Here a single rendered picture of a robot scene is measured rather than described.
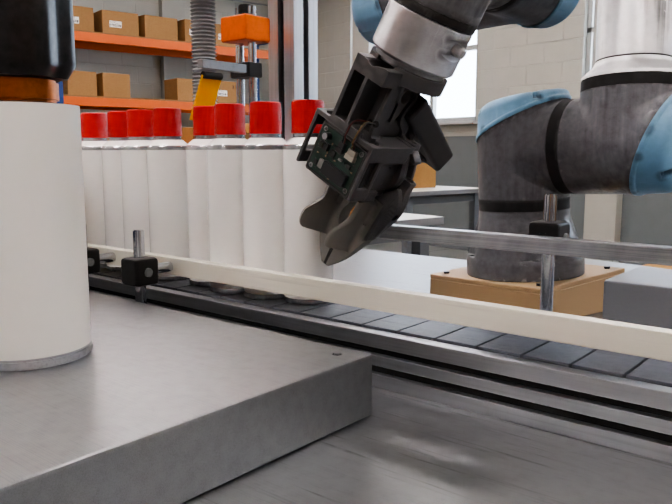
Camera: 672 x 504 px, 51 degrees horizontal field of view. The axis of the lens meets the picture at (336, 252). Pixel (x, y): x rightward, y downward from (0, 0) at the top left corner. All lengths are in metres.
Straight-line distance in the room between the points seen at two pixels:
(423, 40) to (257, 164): 0.23
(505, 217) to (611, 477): 0.48
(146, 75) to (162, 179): 8.27
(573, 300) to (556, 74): 6.16
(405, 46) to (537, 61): 6.58
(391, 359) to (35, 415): 0.29
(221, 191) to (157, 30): 7.69
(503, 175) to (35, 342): 0.59
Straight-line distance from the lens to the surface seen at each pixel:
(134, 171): 0.91
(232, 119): 0.78
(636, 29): 0.88
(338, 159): 0.61
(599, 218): 6.63
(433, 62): 0.60
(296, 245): 0.71
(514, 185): 0.91
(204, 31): 0.99
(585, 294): 0.94
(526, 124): 0.91
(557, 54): 7.05
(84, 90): 8.01
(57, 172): 0.54
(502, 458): 0.51
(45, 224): 0.54
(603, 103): 0.86
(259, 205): 0.74
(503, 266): 0.91
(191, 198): 0.83
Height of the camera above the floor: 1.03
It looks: 8 degrees down
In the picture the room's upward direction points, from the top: straight up
